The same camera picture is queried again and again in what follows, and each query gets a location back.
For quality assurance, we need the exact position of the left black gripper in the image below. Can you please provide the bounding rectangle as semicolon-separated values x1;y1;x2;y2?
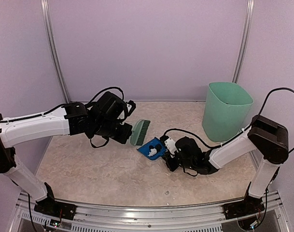
93;118;133;144

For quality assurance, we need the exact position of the green hand brush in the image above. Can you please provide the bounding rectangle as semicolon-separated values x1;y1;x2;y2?
130;119;151;146

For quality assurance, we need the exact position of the blue plastic dustpan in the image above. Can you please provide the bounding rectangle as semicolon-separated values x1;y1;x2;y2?
137;137;166;161

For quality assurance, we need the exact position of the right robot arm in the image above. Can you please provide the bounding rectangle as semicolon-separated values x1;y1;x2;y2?
160;115;289;215

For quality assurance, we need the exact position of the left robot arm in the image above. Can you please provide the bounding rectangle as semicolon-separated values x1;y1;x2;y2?
0;91;136;215

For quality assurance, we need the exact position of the white paper scrap by dustpan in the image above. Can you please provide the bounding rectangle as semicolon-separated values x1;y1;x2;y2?
148;148;157;157

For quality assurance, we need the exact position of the green plastic waste bin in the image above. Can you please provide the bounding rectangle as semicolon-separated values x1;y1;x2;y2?
202;82;253;142

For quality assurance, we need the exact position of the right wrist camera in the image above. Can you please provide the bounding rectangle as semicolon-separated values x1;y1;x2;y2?
160;135;177;155

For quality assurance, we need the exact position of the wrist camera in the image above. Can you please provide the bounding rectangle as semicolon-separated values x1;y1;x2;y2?
126;100;136;116
160;135;177;155

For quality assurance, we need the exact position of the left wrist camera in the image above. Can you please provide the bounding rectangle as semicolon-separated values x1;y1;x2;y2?
126;100;136;116

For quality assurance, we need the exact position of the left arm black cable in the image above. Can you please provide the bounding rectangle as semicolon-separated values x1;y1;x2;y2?
84;86;126;109

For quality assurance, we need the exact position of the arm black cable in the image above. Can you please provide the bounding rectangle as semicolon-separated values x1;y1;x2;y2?
84;86;126;109
162;87;294;154

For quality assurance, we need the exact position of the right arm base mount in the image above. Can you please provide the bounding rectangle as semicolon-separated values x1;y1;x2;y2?
223;197;265;220

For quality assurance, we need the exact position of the aluminium front rail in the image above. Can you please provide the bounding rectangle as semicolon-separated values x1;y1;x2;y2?
15;190;286;232

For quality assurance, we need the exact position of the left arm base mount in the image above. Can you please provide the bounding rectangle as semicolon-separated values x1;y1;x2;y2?
34;198;77;220

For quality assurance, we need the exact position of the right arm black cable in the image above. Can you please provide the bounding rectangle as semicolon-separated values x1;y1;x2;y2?
162;87;294;154

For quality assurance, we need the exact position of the left aluminium frame post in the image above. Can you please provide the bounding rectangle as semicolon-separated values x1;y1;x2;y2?
41;0;70;103

